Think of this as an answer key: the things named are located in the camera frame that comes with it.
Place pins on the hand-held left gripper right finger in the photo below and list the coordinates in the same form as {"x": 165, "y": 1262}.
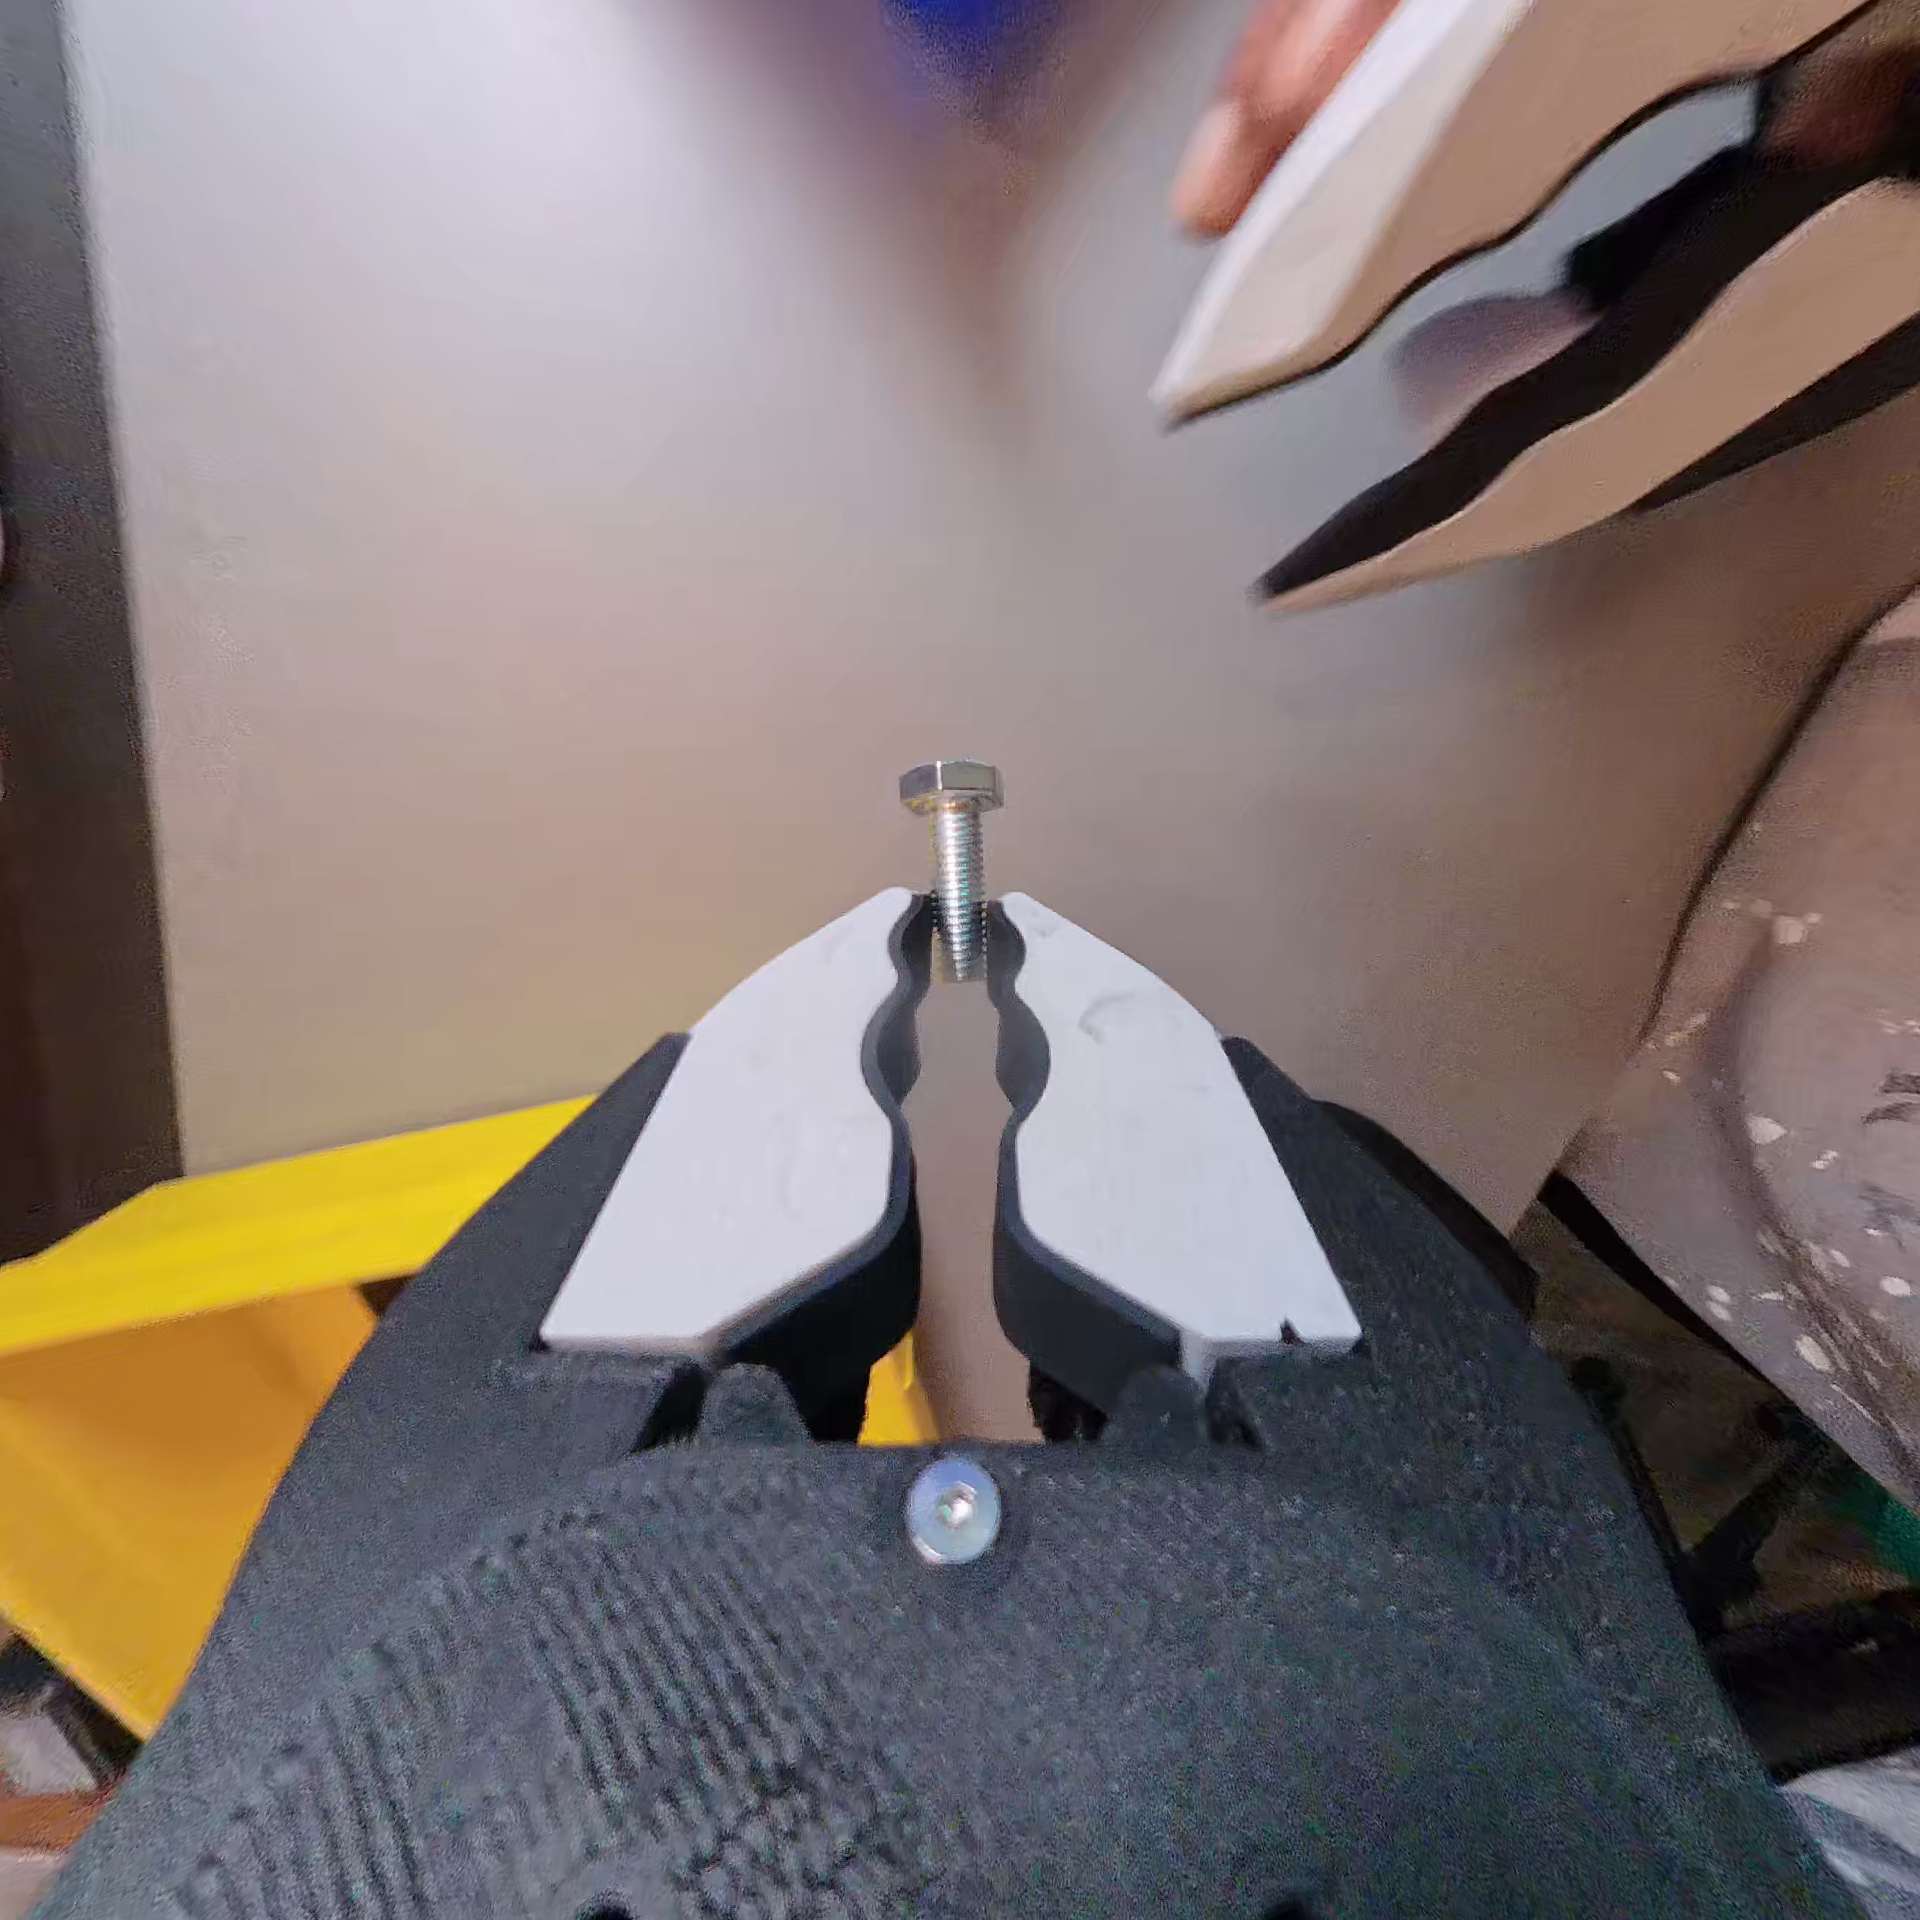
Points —
{"x": 1155, "y": 1171}

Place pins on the person's right hand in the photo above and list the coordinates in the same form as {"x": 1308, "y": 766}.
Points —
{"x": 1275, "y": 89}

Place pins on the yellow plastic bin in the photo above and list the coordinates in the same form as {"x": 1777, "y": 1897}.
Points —
{"x": 148, "y": 1425}

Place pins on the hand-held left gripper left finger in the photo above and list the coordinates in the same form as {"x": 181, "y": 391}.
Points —
{"x": 750, "y": 1171}

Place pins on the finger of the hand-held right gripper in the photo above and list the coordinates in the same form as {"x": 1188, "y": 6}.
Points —
{"x": 1723, "y": 390}
{"x": 1440, "y": 195}

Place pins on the silver hex bolt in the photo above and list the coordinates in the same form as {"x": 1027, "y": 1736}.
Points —
{"x": 955, "y": 885}

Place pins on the person's speckled grey sweatshirt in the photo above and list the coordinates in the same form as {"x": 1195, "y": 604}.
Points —
{"x": 1770, "y": 1051}

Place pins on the blue plastic bin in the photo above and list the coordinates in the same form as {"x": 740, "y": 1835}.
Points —
{"x": 973, "y": 30}

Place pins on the black chair base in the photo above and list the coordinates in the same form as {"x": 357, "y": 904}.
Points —
{"x": 1770, "y": 1652}

